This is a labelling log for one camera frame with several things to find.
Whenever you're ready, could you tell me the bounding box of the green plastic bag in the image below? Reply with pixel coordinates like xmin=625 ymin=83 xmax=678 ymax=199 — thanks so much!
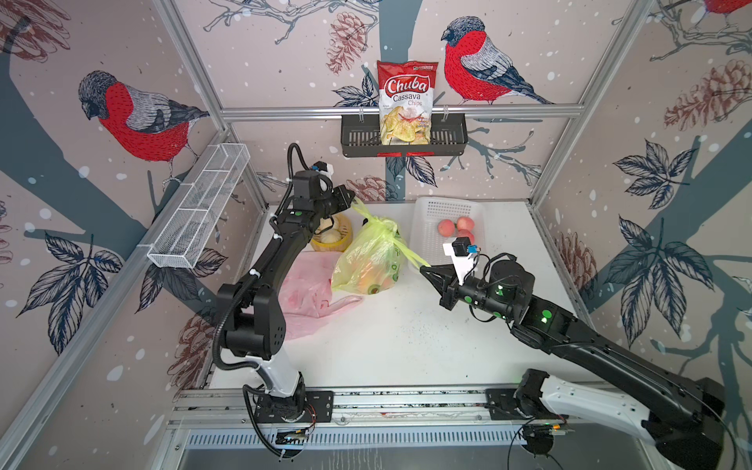
xmin=332 ymin=198 xmax=428 ymax=295

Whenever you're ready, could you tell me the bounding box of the white wire mesh basket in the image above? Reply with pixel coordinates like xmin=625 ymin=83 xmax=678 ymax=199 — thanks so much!
xmin=147 ymin=143 xmax=250 ymax=269

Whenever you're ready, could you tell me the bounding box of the black wire shelf basket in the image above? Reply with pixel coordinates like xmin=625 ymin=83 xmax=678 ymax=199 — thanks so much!
xmin=341 ymin=114 xmax=468 ymax=158

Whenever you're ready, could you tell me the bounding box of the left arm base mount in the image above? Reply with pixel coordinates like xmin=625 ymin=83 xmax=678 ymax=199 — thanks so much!
xmin=250 ymin=375 xmax=334 ymax=424

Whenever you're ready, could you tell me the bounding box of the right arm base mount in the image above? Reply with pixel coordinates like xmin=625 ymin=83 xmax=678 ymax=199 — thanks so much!
xmin=485 ymin=369 xmax=567 ymax=423

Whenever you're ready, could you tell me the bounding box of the black corrugated cable conduit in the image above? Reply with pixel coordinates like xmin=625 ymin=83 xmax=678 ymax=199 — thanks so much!
xmin=210 ymin=142 xmax=313 ymax=372

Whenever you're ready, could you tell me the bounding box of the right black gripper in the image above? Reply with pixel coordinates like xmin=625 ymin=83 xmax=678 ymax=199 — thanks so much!
xmin=419 ymin=265 xmax=516 ymax=326

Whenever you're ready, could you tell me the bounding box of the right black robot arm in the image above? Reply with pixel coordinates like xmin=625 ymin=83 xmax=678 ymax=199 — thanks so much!
xmin=419 ymin=260 xmax=728 ymax=469

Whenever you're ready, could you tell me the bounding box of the horizontal aluminium rail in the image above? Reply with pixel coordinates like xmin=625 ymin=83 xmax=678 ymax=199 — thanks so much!
xmin=220 ymin=103 xmax=587 ymax=123

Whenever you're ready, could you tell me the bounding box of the pink plastic bag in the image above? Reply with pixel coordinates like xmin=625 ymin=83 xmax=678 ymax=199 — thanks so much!
xmin=279 ymin=251 xmax=363 ymax=341

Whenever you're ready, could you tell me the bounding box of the Chuba cassava chips bag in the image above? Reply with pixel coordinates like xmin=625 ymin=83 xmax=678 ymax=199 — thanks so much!
xmin=377 ymin=61 xmax=438 ymax=146

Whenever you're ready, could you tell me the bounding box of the white plastic crate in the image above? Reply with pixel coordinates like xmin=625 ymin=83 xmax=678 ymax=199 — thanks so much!
xmin=407 ymin=197 xmax=486 ymax=266

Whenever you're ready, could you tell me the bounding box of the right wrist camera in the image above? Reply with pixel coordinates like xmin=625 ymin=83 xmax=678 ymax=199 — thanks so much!
xmin=443 ymin=236 xmax=479 ymax=285

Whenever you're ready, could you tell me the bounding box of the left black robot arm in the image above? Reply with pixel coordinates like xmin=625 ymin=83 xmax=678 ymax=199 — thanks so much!
xmin=211 ymin=170 xmax=356 ymax=419

